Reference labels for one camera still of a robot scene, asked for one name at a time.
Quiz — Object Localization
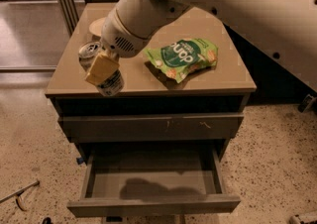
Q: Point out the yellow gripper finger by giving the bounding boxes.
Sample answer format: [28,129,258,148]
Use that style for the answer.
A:
[85,51,119,86]

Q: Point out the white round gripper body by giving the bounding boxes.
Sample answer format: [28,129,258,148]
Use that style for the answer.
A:
[101,8,152,57]

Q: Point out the green white 7up can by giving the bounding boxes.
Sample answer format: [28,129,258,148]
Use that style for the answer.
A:
[78,41,124,97]

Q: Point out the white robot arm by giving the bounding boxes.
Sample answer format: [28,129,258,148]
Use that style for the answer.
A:
[101,0,317,90]

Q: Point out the grey drawer cabinet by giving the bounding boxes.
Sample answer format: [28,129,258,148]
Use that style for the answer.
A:
[45,0,258,224]

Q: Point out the open grey middle drawer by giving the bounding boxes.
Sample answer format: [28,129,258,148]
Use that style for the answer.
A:
[67,141,241,218]

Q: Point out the closed grey top drawer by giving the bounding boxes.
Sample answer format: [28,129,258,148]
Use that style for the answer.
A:
[58,113,244,144]

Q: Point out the white paper bowl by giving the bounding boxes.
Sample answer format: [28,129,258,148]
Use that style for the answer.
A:
[89,17,105,37]

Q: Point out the green snack chip bag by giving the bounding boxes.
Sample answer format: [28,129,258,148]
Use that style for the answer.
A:
[144,38,218,83]

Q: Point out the metal rod on floor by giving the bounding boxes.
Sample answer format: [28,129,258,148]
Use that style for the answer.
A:
[0,180,40,211]

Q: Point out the dark wheel at right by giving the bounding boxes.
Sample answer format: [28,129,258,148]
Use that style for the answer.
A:
[298,94,317,113]

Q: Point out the grey object floor corner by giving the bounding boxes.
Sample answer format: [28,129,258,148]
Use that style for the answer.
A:
[289,211,317,224]

